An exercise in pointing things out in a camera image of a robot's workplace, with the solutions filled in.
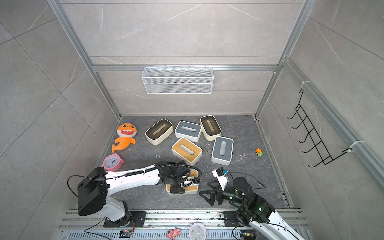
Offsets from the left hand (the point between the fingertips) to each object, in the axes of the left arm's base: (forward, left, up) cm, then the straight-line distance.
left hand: (186, 183), depth 80 cm
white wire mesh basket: (+62, +5, +24) cm, 67 cm away
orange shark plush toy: (+35, +41, +3) cm, 54 cm away
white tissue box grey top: (+20, -23, -1) cm, 31 cm away
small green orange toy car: (+20, -48, -4) cm, 52 cm away
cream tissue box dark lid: (+36, +19, +1) cm, 40 cm away
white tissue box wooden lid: (+22, 0, -4) cm, 23 cm away
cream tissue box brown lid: (+37, -18, 0) cm, 41 cm away
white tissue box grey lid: (+38, -3, -2) cm, 38 cm away
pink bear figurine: (-22, +6, -2) cm, 23 cm away
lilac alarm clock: (-22, -5, -3) cm, 22 cm away
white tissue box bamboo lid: (-4, -3, 0) cm, 5 cm away
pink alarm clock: (+15, +46, -2) cm, 48 cm away
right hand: (-6, -10, +9) cm, 15 cm away
